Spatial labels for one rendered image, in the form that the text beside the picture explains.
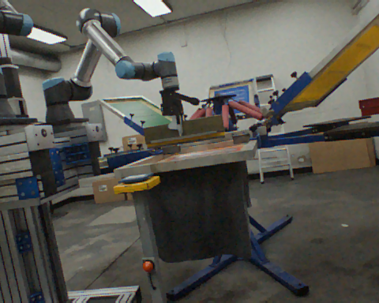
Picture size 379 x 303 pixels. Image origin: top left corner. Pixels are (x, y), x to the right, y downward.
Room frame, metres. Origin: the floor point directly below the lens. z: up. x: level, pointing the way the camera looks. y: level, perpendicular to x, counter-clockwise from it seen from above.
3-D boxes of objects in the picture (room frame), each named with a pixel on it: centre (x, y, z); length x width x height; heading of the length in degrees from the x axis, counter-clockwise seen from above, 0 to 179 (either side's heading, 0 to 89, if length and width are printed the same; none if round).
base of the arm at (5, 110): (1.31, 0.72, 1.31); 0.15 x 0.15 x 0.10
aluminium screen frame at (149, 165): (1.72, -0.05, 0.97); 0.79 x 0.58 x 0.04; 166
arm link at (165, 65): (1.48, 0.03, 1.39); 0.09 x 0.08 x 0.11; 52
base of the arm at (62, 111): (1.79, 0.64, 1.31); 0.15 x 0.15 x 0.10
